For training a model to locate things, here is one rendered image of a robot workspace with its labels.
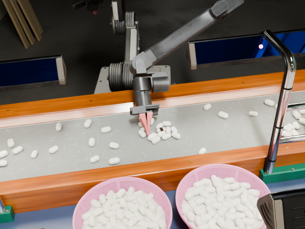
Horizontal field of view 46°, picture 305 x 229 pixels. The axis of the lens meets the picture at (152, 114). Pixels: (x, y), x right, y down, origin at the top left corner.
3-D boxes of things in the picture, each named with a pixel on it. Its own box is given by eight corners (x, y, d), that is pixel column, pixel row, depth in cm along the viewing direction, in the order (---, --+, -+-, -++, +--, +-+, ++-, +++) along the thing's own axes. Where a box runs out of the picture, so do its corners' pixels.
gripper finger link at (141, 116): (163, 131, 122) (158, 105, 124) (142, 134, 121) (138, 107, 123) (160, 135, 129) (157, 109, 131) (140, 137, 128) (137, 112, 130)
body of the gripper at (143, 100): (160, 108, 124) (156, 88, 126) (130, 112, 123) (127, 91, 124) (158, 112, 130) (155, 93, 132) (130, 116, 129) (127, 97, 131)
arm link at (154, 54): (212, 9, 144) (222, -3, 134) (220, 20, 144) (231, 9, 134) (125, 67, 134) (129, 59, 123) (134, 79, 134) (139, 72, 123)
